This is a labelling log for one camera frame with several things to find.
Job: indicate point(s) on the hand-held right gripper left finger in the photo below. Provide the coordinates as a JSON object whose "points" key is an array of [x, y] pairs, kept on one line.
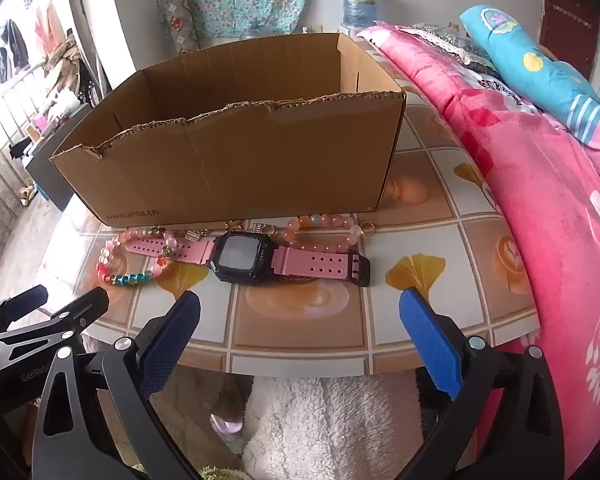
{"points": [[172, 340]]}

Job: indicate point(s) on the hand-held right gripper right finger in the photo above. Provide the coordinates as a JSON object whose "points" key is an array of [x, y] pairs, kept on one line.
{"points": [[430, 345]]}

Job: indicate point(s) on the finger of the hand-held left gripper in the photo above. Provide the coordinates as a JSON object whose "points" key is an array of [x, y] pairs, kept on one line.
{"points": [[15, 310], [85, 310]]}

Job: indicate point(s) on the brown cardboard box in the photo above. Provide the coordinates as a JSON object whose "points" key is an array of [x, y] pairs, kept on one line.
{"points": [[255, 160]]}

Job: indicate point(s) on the tile print tablecloth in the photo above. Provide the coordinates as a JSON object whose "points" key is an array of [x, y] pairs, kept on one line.
{"points": [[330, 330]]}

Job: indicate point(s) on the person's white fleece robe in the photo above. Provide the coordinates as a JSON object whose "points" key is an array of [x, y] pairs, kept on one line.
{"points": [[330, 430]]}

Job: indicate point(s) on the dark grey cabinet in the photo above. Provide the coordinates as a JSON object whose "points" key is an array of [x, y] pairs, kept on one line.
{"points": [[55, 160]]}

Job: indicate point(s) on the pink floral blanket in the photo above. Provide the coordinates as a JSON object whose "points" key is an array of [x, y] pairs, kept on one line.
{"points": [[545, 185]]}

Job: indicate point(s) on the beige pile of clothes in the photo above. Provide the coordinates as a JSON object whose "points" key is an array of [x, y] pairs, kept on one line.
{"points": [[65, 70]]}

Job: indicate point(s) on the dark hanging garment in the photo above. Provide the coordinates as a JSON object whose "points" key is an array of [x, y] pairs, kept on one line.
{"points": [[12, 45]]}

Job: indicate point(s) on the pink hanging garment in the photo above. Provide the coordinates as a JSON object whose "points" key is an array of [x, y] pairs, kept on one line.
{"points": [[47, 25]]}

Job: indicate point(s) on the grey lace-trimmed pillow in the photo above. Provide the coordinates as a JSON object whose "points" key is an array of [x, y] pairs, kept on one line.
{"points": [[455, 47]]}

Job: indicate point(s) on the grey patterned cushion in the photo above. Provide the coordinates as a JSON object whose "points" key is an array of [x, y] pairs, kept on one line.
{"points": [[177, 25]]}

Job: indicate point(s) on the blue cartoon pillow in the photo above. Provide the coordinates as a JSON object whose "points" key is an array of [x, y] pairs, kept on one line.
{"points": [[540, 65]]}

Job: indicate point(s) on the brown door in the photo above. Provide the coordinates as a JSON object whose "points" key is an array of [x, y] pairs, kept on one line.
{"points": [[570, 35]]}

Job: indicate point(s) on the blue water jug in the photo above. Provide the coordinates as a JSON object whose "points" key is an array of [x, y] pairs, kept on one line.
{"points": [[359, 5]]}

